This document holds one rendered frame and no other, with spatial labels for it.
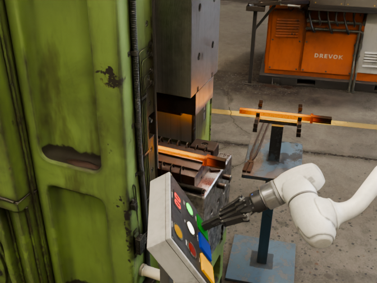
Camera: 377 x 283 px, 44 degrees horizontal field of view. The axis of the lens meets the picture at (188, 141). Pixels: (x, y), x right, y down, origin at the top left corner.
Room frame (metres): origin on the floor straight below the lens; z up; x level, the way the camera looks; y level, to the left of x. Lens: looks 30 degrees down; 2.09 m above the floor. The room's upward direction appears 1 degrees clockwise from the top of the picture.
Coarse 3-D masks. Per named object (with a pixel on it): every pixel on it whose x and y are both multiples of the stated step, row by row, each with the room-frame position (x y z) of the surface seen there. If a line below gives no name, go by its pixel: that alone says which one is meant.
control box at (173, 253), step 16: (160, 176) 1.34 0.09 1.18; (160, 192) 1.24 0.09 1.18; (176, 192) 1.27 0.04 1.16; (160, 208) 1.16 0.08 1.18; (176, 208) 1.18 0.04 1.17; (192, 208) 1.31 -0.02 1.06; (160, 224) 1.08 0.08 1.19; (176, 224) 1.09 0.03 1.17; (192, 224) 1.22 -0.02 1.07; (160, 240) 1.01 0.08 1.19; (176, 240) 1.03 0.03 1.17; (192, 240) 1.13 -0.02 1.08; (208, 240) 1.25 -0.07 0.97; (160, 256) 1.00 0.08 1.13; (176, 256) 1.00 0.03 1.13; (192, 256) 1.05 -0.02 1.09; (176, 272) 1.01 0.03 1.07; (192, 272) 1.01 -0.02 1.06
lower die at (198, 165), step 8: (160, 144) 1.88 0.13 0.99; (168, 144) 1.88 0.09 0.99; (160, 152) 1.80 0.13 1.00; (192, 152) 1.81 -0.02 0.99; (200, 152) 1.82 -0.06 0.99; (208, 152) 1.82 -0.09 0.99; (160, 160) 1.75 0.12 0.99; (168, 160) 1.75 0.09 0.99; (176, 160) 1.75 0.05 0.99; (184, 160) 1.75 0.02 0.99; (192, 160) 1.74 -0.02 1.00; (200, 160) 1.74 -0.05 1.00; (168, 168) 1.70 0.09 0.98; (176, 168) 1.70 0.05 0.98; (184, 168) 1.70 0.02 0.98; (192, 168) 1.68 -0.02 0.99; (200, 168) 1.70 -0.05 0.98; (208, 168) 1.79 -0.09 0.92; (176, 176) 1.66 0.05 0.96; (184, 176) 1.65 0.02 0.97; (192, 176) 1.64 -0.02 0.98; (200, 176) 1.70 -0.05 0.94; (192, 184) 1.63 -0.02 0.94
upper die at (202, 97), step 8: (208, 80) 1.76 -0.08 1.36; (208, 88) 1.76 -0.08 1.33; (160, 96) 1.69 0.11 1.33; (168, 96) 1.67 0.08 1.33; (176, 96) 1.66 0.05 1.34; (200, 96) 1.68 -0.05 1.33; (208, 96) 1.76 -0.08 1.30; (160, 104) 1.69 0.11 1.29; (168, 104) 1.68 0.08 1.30; (176, 104) 1.66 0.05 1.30; (184, 104) 1.65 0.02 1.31; (192, 104) 1.64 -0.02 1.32; (200, 104) 1.68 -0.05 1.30; (184, 112) 1.65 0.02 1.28; (192, 112) 1.64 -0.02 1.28
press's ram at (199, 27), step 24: (168, 0) 1.62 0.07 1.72; (192, 0) 1.59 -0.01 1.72; (216, 0) 1.81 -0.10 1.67; (168, 24) 1.62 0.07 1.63; (192, 24) 1.59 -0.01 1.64; (216, 24) 1.82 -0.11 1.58; (168, 48) 1.62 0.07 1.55; (192, 48) 1.60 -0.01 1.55; (216, 48) 1.83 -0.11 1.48; (168, 72) 1.62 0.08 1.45; (192, 72) 1.60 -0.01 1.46; (192, 96) 1.60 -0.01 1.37
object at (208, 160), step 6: (162, 150) 1.81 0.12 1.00; (168, 150) 1.80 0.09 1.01; (174, 150) 1.80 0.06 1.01; (180, 150) 1.80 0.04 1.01; (186, 156) 1.76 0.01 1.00; (192, 156) 1.75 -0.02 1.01; (198, 156) 1.76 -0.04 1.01; (204, 156) 1.76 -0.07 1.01; (210, 156) 1.74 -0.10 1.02; (216, 156) 1.74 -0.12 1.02; (204, 162) 1.72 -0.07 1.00; (210, 162) 1.73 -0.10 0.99; (216, 162) 1.72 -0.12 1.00; (222, 162) 1.71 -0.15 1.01; (222, 168) 1.70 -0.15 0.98
